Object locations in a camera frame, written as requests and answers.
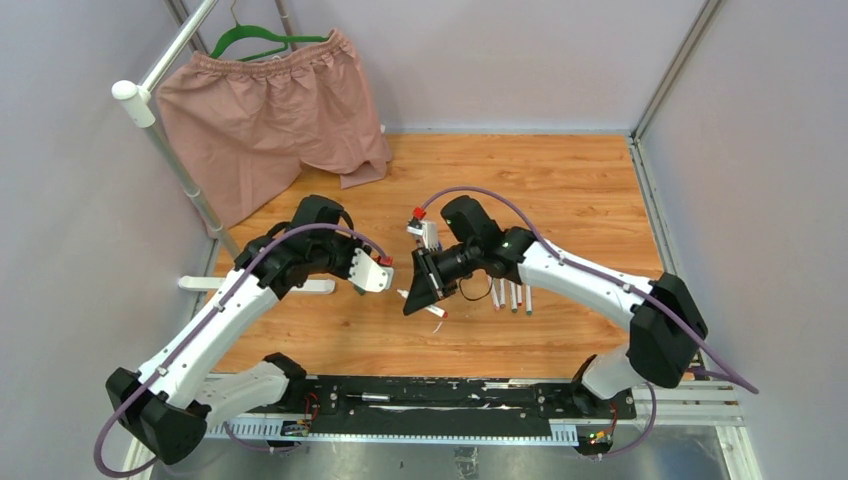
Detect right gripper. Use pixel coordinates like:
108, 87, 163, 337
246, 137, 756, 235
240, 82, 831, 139
405, 241, 482, 316

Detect white acrylic marker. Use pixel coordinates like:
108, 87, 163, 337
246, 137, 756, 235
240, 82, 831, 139
488, 277, 501, 311

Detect green capped white marker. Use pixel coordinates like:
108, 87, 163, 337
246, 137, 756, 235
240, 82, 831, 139
509, 282, 519, 313

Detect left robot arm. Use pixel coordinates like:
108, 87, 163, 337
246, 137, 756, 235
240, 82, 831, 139
95, 195, 394, 478

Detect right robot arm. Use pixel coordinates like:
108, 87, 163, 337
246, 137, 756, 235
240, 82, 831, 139
403, 195, 708, 418

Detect pink shorts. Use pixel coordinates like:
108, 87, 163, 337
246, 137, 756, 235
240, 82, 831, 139
155, 29, 393, 228

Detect green clothes hanger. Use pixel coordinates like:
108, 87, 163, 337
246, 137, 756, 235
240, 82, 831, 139
208, 1, 330, 62

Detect white clothes rack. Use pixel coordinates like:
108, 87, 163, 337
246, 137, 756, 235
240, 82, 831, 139
111, 0, 337, 295

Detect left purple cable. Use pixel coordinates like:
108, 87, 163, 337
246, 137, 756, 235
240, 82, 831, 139
93, 223, 393, 480

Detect purple cable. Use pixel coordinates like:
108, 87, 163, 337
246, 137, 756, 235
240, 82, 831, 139
93, 223, 393, 480
418, 186, 761, 461

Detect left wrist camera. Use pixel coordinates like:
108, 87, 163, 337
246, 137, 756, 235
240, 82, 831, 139
347, 248, 394, 293

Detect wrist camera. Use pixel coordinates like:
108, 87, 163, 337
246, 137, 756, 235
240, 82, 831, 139
406, 218, 442, 251
347, 248, 394, 293

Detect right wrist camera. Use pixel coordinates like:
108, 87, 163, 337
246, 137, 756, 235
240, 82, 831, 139
406, 218, 442, 251

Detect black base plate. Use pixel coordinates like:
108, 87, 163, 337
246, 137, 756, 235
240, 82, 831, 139
260, 376, 636, 438

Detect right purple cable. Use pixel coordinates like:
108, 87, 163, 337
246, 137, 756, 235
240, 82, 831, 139
418, 186, 761, 461

